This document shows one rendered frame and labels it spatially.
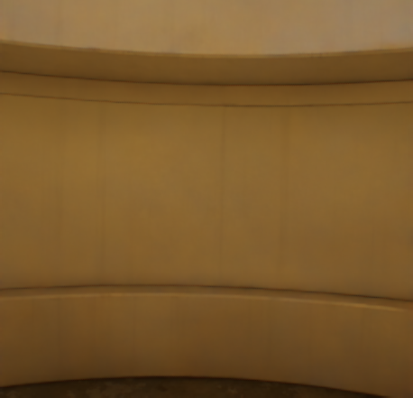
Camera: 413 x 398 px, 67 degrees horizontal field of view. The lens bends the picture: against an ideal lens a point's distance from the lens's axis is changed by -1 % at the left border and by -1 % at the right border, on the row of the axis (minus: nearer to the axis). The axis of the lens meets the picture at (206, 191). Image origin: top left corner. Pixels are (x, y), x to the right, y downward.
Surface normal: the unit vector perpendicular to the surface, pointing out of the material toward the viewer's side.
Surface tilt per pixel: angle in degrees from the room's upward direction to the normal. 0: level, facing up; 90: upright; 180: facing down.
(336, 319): 90
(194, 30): 90
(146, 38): 90
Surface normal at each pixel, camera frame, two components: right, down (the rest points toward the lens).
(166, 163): 0.04, 0.01
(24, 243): 0.28, 0.02
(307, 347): -0.18, 0.00
